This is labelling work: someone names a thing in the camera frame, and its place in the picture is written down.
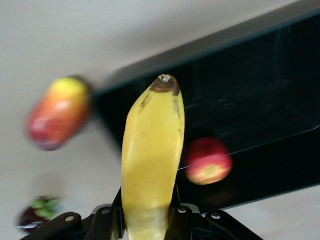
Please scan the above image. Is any dark purple mangosteen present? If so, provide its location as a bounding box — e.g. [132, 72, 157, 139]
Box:
[15, 196, 61, 234]

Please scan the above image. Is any black plastic box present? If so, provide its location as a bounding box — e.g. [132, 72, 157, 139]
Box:
[91, 9, 320, 216]

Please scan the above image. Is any red yellow mango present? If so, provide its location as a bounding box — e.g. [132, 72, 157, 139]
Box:
[25, 75, 93, 152]

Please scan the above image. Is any small red apple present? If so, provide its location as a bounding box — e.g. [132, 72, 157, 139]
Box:
[184, 136, 235, 186]

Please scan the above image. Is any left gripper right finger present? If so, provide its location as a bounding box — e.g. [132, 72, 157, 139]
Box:
[164, 201, 201, 240]

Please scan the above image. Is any yellow banana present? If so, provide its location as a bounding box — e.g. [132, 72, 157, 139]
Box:
[121, 74, 186, 240]

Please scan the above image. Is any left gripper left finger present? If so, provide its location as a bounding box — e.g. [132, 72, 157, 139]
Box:
[86, 187, 127, 240]

